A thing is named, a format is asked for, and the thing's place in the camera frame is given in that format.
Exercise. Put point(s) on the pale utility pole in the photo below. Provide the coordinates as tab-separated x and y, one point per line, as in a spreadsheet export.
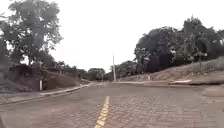
114	68

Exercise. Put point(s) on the distant trees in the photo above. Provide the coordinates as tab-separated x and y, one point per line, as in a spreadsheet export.
96	73

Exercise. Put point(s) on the yellow painted centre line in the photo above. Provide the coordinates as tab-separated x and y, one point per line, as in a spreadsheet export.
102	115

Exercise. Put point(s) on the brown brick paved road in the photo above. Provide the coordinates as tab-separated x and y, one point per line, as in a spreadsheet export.
143	110

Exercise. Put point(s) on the pale concrete kerb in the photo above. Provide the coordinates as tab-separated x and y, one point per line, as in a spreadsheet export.
63	90

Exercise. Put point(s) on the earth bank with bushes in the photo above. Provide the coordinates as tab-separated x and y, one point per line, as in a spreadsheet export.
56	80

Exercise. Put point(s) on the group of dark trees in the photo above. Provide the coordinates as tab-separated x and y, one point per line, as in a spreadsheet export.
180	43

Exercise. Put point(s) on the dry grass slope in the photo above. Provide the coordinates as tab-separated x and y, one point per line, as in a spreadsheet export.
186	70

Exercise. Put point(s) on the large dark tree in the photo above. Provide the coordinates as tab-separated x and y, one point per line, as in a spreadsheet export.
31	30

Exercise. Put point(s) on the grey sidewalk strip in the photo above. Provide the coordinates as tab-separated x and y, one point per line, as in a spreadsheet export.
20	96

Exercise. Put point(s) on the short white post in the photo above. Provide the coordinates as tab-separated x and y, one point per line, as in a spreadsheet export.
40	84

